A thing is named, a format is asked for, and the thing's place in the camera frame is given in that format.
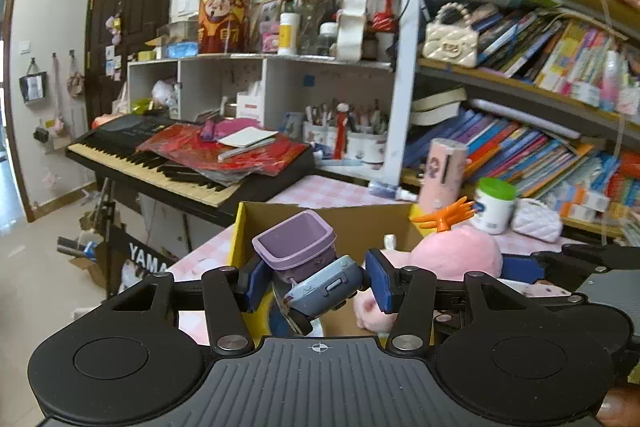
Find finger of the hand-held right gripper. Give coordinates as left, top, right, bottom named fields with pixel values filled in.
left=522, top=292, right=590, bottom=312
left=501, top=243, right=640, bottom=284

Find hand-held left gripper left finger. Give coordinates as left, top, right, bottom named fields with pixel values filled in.
left=102, top=257, right=273, bottom=356

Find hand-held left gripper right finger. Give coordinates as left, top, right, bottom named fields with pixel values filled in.
left=365, top=248, right=543, bottom=356

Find purple toy basket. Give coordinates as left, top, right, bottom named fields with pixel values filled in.
left=251, top=210, right=337, bottom=286

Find purple and grey toy truck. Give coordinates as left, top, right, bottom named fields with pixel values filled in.
left=279, top=255, right=372, bottom=339

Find small pink plush toy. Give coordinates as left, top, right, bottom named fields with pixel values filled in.
left=409, top=196, right=572, bottom=299

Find cardboard box yellow edges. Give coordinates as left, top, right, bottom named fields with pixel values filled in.
left=226, top=200, right=437, bottom=354

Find person's right hand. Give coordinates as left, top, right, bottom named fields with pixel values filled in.
left=596, top=384, right=640, bottom=427

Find white quilted purse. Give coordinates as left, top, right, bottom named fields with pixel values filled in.
left=509, top=197, right=563, bottom=245

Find white jar green lid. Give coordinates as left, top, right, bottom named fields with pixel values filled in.
left=471, top=177, right=518, bottom=236

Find small clear bottle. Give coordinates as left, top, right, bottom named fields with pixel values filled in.
left=368, top=180, right=419, bottom=204

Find pink checked tablecloth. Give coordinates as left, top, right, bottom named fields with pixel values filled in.
left=170, top=173, right=640, bottom=348

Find row of colourful books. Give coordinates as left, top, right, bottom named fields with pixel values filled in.
left=402, top=109, right=640, bottom=225
left=472, top=4, right=640, bottom=118

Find pink cylinder container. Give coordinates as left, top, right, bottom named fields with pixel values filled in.
left=417, top=137, right=471, bottom=221

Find white pen holder cup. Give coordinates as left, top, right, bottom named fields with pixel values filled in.
left=302, top=103, right=347, bottom=158
left=345, top=109, right=389, bottom=164

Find white notebook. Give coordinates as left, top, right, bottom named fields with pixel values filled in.
left=216, top=126, right=279, bottom=161

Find black keyboard stand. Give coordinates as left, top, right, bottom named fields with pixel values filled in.
left=91, top=178, right=187, bottom=304

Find magenta pouch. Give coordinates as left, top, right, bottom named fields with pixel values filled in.
left=199, top=117, right=262, bottom=144

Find white and red box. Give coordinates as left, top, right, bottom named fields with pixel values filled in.
left=235, top=81, right=266, bottom=128

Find cardboard scraps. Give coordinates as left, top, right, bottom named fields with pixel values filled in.
left=56, top=233, right=109, bottom=289

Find cream thick book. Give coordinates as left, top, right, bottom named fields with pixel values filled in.
left=410, top=86, right=469, bottom=126

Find black electronic keyboard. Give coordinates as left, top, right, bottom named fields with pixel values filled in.
left=65, top=113, right=319, bottom=226

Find white cubby shelf unit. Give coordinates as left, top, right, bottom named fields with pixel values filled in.
left=126, top=53, right=397, bottom=148

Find cream pearl handbag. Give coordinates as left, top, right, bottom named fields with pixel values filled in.
left=422, top=1, right=480, bottom=70

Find blue tissue box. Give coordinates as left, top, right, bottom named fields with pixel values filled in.
left=164, top=41, right=199, bottom=58

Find small glass jar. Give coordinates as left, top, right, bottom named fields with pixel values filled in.
left=318, top=22, right=339, bottom=57

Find white bottle yellow label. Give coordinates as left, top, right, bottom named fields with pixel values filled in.
left=277, top=11, right=300, bottom=57

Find clear plastic box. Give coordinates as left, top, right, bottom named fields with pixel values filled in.
left=156, top=20, right=199, bottom=46

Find red ornament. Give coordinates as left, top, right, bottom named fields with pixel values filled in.
left=371, top=0, right=402, bottom=34

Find hanging pink bag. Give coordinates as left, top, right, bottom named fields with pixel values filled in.
left=65, top=51, right=87, bottom=101

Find hanging tote bag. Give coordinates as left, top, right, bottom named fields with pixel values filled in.
left=18, top=58, right=49, bottom=106

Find pink photo frame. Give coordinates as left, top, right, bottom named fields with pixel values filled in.
left=259, top=0, right=282, bottom=54

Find brown door frame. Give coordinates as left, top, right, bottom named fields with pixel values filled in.
left=0, top=0, right=37, bottom=224

